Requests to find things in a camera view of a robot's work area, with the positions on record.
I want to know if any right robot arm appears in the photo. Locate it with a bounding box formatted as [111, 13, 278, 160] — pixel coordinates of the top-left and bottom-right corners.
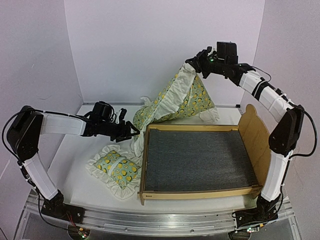
[186, 41, 304, 202]

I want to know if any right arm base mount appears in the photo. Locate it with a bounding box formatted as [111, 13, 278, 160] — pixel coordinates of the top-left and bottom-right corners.
[231, 194, 284, 230]

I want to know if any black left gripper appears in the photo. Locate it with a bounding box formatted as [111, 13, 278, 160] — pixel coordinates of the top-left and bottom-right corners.
[99, 120, 140, 143]

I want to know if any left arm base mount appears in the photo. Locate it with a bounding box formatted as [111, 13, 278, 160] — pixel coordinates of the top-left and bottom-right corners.
[40, 190, 85, 224]

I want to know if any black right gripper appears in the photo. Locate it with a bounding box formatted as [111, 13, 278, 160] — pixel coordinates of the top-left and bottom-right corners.
[185, 48, 227, 78]

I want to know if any lemon print bed cushion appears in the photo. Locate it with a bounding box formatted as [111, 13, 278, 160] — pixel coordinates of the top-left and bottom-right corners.
[130, 63, 220, 157]

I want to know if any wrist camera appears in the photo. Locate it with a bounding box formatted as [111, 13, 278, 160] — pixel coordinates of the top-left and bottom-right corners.
[112, 108, 127, 124]
[200, 46, 218, 62]

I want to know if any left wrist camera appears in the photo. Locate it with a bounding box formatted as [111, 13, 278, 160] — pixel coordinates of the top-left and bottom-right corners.
[112, 108, 127, 124]

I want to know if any wooden pet bed frame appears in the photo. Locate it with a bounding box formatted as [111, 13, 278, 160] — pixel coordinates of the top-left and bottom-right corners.
[138, 104, 271, 203]

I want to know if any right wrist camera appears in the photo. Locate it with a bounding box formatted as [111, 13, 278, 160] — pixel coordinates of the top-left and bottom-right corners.
[200, 46, 218, 62]

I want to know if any small lemon print pillow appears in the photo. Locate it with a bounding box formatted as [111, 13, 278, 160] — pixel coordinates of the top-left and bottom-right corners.
[86, 145, 143, 200]

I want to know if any aluminium front rail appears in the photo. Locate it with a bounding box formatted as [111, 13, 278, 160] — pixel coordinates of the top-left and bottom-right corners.
[23, 192, 296, 233]

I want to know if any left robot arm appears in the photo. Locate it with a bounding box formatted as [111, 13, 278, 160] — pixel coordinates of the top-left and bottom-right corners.
[1, 101, 140, 219]

